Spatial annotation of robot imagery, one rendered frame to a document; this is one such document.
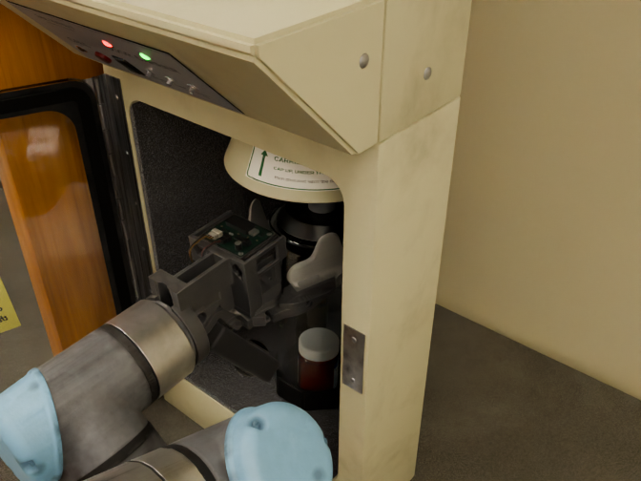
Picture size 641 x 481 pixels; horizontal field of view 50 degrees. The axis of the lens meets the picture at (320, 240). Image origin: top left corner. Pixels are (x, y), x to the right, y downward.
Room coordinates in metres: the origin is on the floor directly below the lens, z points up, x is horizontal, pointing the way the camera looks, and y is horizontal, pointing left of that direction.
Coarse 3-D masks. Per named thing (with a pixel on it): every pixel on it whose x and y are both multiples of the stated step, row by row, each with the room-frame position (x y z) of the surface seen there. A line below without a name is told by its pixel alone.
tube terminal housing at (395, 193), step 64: (384, 0) 0.42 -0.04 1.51; (448, 0) 0.48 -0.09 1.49; (384, 64) 0.42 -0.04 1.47; (448, 64) 0.49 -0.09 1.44; (256, 128) 0.50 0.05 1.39; (384, 128) 0.43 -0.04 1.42; (448, 128) 0.50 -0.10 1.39; (384, 192) 0.43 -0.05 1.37; (448, 192) 0.51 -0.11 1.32; (384, 256) 0.43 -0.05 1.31; (384, 320) 0.44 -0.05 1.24; (384, 384) 0.44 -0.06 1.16; (384, 448) 0.45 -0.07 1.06
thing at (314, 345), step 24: (288, 240) 0.55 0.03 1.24; (288, 264) 0.56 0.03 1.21; (336, 288) 0.55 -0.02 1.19; (312, 312) 0.54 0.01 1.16; (336, 312) 0.55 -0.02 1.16; (288, 336) 0.55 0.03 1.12; (312, 336) 0.54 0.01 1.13; (336, 336) 0.55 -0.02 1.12; (288, 360) 0.55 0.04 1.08; (312, 360) 0.54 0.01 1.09; (336, 360) 0.54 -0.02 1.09; (312, 384) 0.54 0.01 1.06; (336, 384) 0.54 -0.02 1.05
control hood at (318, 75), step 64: (0, 0) 0.55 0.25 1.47; (64, 0) 0.44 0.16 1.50; (128, 0) 0.41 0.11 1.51; (192, 0) 0.41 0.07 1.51; (256, 0) 0.41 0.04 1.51; (320, 0) 0.41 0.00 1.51; (192, 64) 0.41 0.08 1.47; (256, 64) 0.34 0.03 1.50; (320, 64) 0.37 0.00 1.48; (320, 128) 0.38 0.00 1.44
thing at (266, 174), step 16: (240, 144) 0.55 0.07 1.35; (224, 160) 0.57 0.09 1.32; (240, 160) 0.54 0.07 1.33; (256, 160) 0.53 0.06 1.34; (272, 160) 0.52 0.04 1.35; (288, 160) 0.52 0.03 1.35; (240, 176) 0.53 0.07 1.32; (256, 176) 0.52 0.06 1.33; (272, 176) 0.52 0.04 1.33; (288, 176) 0.51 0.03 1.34; (304, 176) 0.51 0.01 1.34; (320, 176) 0.51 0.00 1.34; (256, 192) 0.52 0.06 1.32; (272, 192) 0.51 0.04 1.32; (288, 192) 0.51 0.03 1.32; (304, 192) 0.50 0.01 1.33; (320, 192) 0.50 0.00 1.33; (336, 192) 0.50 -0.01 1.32
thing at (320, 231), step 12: (288, 204) 0.60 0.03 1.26; (300, 204) 0.60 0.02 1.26; (312, 204) 0.58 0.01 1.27; (324, 204) 0.58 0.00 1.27; (336, 204) 0.60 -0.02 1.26; (288, 216) 0.57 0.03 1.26; (300, 216) 0.57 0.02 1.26; (312, 216) 0.57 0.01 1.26; (324, 216) 0.57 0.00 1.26; (336, 216) 0.57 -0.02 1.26; (288, 228) 0.56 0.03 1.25; (300, 228) 0.56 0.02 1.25; (312, 228) 0.55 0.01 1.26; (324, 228) 0.55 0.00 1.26; (336, 228) 0.56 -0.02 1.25; (312, 240) 0.55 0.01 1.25
